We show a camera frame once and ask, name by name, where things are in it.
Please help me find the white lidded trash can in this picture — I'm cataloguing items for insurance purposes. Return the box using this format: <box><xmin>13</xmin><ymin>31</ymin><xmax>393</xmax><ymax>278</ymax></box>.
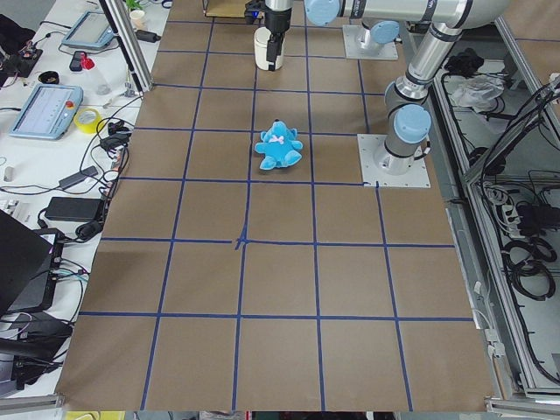
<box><xmin>254</xmin><ymin>26</ymin><xmax>284</xmax><ymax>71</ymax></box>

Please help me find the yellow tape roll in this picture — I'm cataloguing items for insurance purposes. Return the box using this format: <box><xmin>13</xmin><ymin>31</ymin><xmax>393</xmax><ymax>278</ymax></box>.
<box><xmin>73</xmin><ymin>108</ymin><xmax>102</xmax><ymax>134</ymax></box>

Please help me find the black power adapter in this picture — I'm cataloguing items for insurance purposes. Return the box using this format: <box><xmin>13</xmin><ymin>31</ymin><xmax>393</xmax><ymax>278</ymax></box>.
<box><xmin>45</xmin><ymin>197</ymin><xmax>102</xmax><ymax>222</ymax></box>

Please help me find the blue teach pendant near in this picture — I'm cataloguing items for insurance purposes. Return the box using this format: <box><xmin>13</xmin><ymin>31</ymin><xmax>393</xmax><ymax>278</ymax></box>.
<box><xmin>9</xmin><ymin>84</ymin><xmax>83</xmax><ymax>140</ymax></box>

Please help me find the blue teddy bear plush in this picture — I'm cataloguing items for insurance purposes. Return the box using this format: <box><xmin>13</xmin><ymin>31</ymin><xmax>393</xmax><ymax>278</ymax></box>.
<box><xmin>255</xmin><ymin>119</ymin><xmax>303</xmax><ymax>171</ymax></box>

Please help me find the white paper cup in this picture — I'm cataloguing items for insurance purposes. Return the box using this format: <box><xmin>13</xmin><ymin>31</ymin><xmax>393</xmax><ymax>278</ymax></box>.
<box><xmin>129</xmin><ymin>10</ymin><xmax>147</xmax><ymax>31</ymax></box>

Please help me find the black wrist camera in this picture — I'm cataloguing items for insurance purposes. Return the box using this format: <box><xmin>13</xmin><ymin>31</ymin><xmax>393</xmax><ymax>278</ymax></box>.
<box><xmin>244</xmin><ymin>0</ymin><xmax>266</xmax><ymax>25</ymax></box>

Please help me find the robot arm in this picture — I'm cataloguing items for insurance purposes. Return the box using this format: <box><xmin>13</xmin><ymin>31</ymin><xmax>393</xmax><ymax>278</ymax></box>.
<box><xmin>337</xmin><ymin>0</ymin><xmax>509</xmax><ymax>175</ymax></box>
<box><xmin>244</xmin><ymin>1</ymin><xmax>412</xmax><ymax>71</ymax></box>

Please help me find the aluminium frame post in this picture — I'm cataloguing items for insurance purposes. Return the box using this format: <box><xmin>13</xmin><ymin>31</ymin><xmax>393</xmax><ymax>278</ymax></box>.
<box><xmin>99</xmin><ymin>0</ymin><xmax>153</xmax><ymax>93</ymax></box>

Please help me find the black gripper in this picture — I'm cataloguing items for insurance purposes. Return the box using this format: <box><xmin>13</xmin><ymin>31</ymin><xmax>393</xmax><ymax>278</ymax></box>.
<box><xmin>264</xmin><ymin>9</ymin><xmax>291</xmax><ymax>62</ymax></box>

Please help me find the blue teach pendant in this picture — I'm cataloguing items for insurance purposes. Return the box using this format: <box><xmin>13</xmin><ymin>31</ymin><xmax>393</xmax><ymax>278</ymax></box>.
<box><xmin>9</xmin><ymin>84</ymin><xmax>83</xmax><ymax>140</ymax></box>
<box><xmin>61</xmin><ymin>11</ymin><xmax>114</xmax><ymax>51</ymax></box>

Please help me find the black laptop computer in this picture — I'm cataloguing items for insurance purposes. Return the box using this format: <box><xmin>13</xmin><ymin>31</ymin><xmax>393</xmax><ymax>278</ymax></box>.
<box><xmin>1</xmin><ymin>212</ymin><xmax>63</xmax><ymax>315</ymax></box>

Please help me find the blue teach pendant far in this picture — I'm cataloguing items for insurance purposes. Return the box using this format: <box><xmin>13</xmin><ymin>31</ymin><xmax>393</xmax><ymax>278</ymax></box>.
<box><xmin>61</xmin><ymin>11</ymin><xmax>114</xmax><ymax>51</ymax></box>

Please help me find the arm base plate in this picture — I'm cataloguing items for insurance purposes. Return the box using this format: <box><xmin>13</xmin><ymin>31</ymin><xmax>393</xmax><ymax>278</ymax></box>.
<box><xmin>342</xmin><ymin>21</ymin><xmax>399</xmax><ymax>60</ymax></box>
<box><xmin>357</xmin><ymin>134</ymin><xmax>431</xmax><ymax>188</ymax></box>

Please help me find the red and black tool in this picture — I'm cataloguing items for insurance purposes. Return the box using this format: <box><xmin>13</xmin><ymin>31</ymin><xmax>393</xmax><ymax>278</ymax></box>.
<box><xmin>69</xmin><ymin>51</ymin><xmax>95</xmax><ymax>73</ymax></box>

